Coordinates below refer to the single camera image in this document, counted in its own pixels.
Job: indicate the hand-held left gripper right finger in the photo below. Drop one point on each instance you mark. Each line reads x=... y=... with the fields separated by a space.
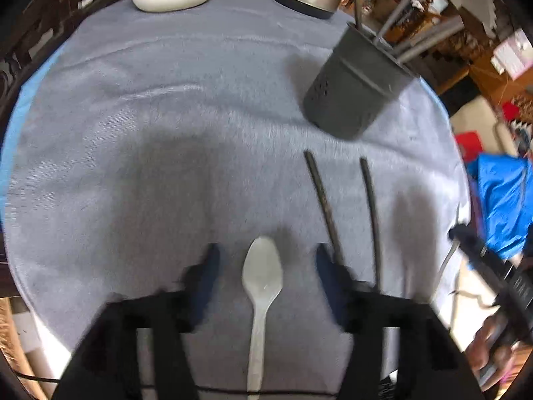
x=329 y=275

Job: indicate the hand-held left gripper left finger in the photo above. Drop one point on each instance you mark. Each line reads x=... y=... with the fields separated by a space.
x=208 y=271

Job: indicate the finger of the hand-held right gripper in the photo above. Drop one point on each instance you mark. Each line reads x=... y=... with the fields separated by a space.
x=466 y=241

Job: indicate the white plastic spoon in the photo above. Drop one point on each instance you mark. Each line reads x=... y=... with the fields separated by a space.
x=262 y=266

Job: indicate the grey metal utensil holder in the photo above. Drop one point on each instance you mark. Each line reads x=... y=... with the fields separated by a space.
x=354 y=87

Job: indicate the person's right hand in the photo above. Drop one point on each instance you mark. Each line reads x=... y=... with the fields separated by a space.
x=487 y=352

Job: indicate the blue plastic sheet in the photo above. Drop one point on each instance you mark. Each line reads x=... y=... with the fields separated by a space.
x=499 y=200

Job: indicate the red plastic chair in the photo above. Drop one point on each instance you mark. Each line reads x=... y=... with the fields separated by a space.
x=468 y=141

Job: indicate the grey table cloth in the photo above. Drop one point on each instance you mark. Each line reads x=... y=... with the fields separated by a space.
x=187 y=133

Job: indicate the blue tablecloth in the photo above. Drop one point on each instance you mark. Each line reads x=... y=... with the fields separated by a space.
x=35 y=91

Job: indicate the dark wooden sideboard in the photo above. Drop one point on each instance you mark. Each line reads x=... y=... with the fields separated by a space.
x=46 y=29

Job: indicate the wall calendar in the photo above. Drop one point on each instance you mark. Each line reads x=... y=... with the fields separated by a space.
x=513 y=54

